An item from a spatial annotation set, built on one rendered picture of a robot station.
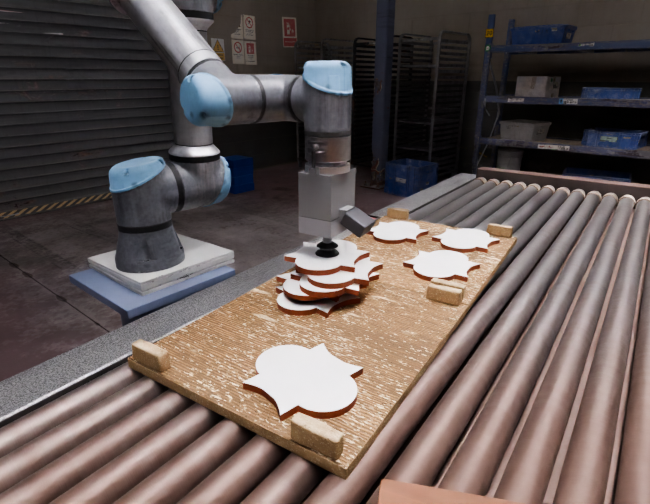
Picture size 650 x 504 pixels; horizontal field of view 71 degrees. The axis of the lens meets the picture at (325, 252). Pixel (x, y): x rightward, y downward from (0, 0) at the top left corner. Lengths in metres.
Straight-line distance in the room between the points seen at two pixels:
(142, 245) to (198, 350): 0.43
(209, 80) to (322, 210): 0.25
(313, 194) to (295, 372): 0.29
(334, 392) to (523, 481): 0.21
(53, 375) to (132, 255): 0.39
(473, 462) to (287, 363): 0.25
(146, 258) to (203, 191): 0.20
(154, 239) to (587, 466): 0.86
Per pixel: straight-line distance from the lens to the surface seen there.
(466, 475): 0.53
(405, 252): 1.01
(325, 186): 0.72
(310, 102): 0.73
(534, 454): 0.58
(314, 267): 0.75
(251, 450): 0.54
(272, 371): 0.60
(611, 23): 6.01
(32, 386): 0.73
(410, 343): 0.68
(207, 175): 1.09
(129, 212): 1.04
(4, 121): 5.31
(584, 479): 0.57
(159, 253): 1.05
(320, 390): 0.57
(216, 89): 0.71
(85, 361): 0.75
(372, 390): 0.59
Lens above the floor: 1.30
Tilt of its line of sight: 21 degrees down
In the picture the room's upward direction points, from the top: straight up
